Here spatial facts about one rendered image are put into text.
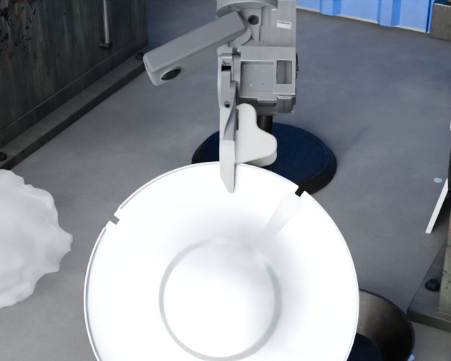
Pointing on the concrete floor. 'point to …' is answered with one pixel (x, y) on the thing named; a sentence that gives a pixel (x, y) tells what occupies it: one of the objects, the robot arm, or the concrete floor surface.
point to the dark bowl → (381, 331)
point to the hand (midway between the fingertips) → (224, 181)
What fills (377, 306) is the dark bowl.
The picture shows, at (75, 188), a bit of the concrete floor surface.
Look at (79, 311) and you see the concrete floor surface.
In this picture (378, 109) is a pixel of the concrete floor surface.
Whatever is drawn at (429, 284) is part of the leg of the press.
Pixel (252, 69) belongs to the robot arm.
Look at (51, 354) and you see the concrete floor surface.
